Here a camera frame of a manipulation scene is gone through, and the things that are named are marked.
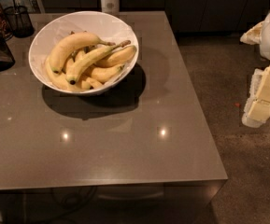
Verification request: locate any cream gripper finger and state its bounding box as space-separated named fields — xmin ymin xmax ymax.
xmin=240 ymin=21 xmax=263 ymax=45

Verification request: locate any top yellow banana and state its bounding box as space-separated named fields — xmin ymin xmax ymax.
xmin=50 ymin=32 xmax=112 ymax=73

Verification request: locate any small bottom yellow banana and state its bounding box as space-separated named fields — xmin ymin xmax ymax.
xmin=81 ymin=75 xmax=103 ymax=89

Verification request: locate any lower right yellow banana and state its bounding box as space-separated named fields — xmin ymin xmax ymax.
xmin=85 ymin=64 xmax=123 ymax=83

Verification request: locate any black mesh pen cup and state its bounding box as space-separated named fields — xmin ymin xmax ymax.
xmin=4 ymin=6 xmax=35 ymax=38

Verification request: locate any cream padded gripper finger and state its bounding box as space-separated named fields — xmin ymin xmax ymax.
xmin=242 ymin=65 xmax=270 ymax=128

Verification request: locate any bottom left yellow banana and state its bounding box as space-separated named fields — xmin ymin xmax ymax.
xmin=45 ymin=58 xmax=92 ymax=91

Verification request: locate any long yellow banana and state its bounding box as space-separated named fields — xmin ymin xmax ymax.
xmin=65 ymin=40 xmax=131 ymax=85

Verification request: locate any white bowl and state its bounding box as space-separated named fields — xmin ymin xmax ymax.
xmin=29 ymin=11 xmax=139 ymax=96

